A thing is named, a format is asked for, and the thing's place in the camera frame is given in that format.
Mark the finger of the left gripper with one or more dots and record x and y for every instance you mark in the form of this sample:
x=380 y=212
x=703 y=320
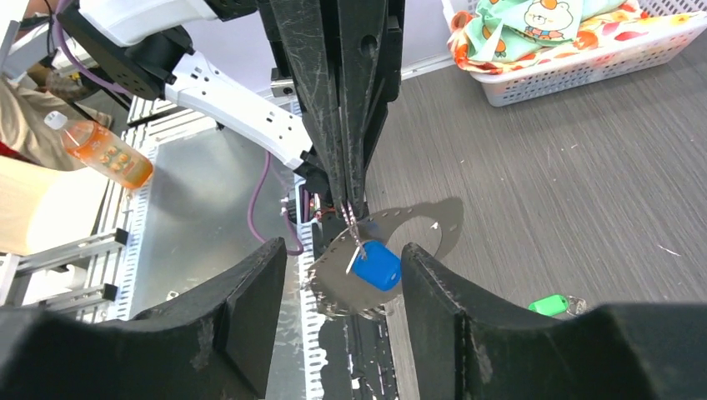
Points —
x=371 y=44
x=301 y=31

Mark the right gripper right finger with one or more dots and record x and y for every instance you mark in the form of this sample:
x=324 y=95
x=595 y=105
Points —
x=469 y=343

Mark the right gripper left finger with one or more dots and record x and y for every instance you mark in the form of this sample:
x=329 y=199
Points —
x=214 y=341

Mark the blue key tag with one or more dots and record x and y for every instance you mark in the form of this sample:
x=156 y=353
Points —
x=377 y=266

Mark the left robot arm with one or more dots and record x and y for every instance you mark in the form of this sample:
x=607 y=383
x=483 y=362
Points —
x=144 y=49

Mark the green key tag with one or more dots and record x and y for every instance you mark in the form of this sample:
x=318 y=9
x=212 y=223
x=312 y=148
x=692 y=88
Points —
x=550 y=306

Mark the silver key with green tag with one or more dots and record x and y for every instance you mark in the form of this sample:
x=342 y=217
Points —
x=576 y=306

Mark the colourful patterned cloth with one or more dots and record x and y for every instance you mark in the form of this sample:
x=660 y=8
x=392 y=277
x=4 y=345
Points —
x=504 y=36

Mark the orange drink bottle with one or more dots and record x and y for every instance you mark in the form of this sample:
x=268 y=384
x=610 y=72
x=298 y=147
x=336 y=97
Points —
x=99 y=148

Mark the white plastic basket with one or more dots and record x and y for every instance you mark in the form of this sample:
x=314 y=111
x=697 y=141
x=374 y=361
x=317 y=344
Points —
x=588 y=67

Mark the white slotted cable duct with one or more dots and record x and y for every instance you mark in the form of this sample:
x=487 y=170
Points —
x=314 y=357

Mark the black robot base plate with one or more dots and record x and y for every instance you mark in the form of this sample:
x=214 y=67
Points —
x=358 y=363

